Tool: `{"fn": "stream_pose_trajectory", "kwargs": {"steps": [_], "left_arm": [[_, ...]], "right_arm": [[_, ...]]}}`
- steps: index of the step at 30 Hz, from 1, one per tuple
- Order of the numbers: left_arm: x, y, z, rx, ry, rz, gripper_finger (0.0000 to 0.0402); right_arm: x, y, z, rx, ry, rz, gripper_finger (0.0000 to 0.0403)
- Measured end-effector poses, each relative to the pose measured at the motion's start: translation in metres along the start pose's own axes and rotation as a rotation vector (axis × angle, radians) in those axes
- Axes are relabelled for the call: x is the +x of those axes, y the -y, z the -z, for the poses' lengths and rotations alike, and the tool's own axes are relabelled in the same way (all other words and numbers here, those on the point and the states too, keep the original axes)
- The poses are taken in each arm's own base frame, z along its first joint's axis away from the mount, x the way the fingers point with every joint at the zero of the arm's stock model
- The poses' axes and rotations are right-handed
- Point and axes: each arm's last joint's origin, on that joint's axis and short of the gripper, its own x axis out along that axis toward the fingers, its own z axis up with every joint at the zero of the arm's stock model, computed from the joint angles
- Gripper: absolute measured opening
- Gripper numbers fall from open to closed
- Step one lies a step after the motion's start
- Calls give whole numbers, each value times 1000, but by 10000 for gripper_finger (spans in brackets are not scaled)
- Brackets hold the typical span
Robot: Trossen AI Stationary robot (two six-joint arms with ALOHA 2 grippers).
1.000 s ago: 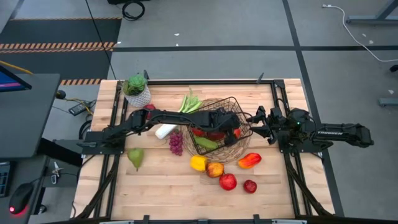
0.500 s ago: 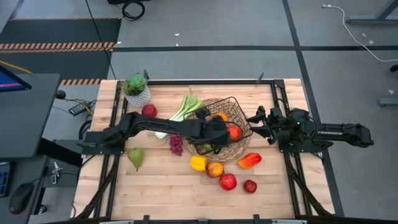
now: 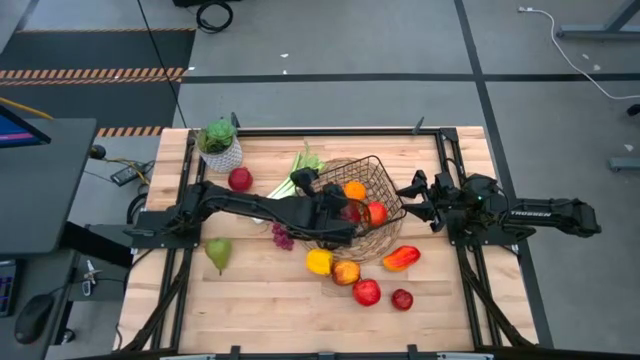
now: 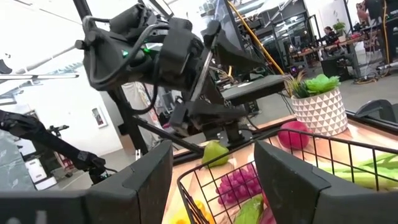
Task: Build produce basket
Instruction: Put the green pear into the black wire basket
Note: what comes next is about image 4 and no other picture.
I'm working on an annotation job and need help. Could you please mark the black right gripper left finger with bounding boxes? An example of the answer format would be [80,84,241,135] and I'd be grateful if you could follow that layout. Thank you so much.
[0,139,174,224]

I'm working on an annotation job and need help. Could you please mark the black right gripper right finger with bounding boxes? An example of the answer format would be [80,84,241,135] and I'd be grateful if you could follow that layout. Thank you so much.
[254,140,398,224]

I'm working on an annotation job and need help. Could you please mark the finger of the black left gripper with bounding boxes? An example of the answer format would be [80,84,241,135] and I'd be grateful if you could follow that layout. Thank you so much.
[201,20,269,74]
[169,99,249,138]

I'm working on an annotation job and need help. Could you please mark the dark red apple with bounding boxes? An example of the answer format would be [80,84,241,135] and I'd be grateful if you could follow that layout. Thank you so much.
[259,190,277,224]

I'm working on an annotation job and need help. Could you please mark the green pear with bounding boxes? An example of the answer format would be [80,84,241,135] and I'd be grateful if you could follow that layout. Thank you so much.
[201,139,230,169]

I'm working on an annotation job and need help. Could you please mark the green elongated vegetable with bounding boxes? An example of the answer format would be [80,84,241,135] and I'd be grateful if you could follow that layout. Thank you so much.
[234,194,265,224]

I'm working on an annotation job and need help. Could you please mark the dark red pomegranate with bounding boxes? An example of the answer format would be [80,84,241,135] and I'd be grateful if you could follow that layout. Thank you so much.
[276,120,312,151]

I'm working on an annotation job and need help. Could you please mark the black computer monitor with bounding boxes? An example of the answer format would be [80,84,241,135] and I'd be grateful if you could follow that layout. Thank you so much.
[201,0,246,47]

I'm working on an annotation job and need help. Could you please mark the black desk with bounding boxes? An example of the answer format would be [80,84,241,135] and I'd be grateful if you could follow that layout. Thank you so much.
[220,74,287,106]

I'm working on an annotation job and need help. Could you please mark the purple grape bunch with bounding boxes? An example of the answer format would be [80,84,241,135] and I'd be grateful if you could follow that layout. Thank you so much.
[216,164,264,205]

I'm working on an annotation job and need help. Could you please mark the hanging white colourful cloth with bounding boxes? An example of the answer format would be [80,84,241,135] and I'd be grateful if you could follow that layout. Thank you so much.
[121,82,162,147]

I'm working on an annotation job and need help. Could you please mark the green and white leek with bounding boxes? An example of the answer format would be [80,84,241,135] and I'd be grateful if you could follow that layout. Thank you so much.
[320,152,398,191]

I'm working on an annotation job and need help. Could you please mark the potted plant white geometric pot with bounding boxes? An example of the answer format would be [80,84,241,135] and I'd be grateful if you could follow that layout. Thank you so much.
[283,70,349,137]

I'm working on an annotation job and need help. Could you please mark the yellow bell pepper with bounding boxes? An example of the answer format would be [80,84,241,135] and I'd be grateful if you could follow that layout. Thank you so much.
[169,198,215,224]

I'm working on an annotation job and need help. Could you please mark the wooden desk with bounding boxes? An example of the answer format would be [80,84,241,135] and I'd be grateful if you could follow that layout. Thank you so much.
[290,35,368,72]

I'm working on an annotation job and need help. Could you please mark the person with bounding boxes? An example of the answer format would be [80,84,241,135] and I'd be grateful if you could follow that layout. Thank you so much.
[322,26,340,46]

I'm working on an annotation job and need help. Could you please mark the black computer box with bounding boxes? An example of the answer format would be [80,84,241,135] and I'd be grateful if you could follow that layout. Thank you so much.
[320,55,352,82]

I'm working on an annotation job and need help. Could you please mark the small green potted plant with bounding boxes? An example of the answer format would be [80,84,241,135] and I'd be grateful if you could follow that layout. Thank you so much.
[332,20,346,37]

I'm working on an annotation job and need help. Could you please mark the grey curved chair back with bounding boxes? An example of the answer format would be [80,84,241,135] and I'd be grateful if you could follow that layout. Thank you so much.
[354,99,398,123]

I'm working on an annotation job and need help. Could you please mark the white linear light bar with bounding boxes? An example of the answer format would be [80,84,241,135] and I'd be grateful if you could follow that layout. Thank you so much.
[0,73,80,80]

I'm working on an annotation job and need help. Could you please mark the black wedge-shaped fixture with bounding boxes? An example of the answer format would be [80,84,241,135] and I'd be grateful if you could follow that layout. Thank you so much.
[0,58,13,75]

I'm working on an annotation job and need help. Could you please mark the yellow hose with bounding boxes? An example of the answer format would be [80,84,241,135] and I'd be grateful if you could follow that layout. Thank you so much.
[227,0,285,75]

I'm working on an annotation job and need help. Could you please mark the black diagonal frame brace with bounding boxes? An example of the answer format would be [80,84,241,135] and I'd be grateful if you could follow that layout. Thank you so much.
[133,116,205,155]

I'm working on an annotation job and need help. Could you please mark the black table frame rail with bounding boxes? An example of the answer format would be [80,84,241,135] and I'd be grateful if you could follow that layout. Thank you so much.
[172,117,298,167]
[345,109,398,136]

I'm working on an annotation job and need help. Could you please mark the black wire basket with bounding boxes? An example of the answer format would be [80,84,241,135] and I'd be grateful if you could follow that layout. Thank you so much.
[176,128,398,224]

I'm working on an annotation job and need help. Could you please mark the black frame post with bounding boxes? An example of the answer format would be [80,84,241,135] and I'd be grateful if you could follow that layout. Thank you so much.
[72,0,149,155]

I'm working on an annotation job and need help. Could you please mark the framed wall picture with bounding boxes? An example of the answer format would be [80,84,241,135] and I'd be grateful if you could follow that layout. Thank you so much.
[91,106,108,129]

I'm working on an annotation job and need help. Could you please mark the yellow vertical cable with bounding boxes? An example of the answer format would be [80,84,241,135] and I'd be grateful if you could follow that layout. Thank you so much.
[381,0,391,72]

